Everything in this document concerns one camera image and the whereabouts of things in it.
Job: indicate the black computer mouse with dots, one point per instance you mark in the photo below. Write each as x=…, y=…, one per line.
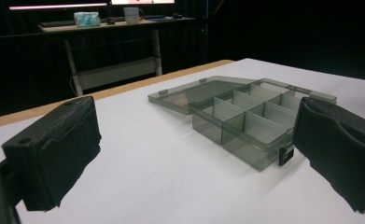
x=110, y=21

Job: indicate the computer monitor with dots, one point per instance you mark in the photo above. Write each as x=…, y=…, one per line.
x=57, y=6
x=142, y=2

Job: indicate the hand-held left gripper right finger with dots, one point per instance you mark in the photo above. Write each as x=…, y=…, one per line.
x=339, y=146

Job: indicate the light blue tissue pack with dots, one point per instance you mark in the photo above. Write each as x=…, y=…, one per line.
x=87, y=19

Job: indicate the clear grey compartment organizer box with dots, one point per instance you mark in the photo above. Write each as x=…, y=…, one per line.
x=248, y=121

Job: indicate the pale green mug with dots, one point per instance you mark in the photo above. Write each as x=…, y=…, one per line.
x=133, y=15

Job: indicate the wooden desk with white legs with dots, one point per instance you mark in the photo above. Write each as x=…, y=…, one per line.
x=115, y=46

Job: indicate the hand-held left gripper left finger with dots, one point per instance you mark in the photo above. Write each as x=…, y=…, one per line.
x=55, y=149

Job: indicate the black keyboard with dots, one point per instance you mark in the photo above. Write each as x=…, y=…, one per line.
x=57, y=23

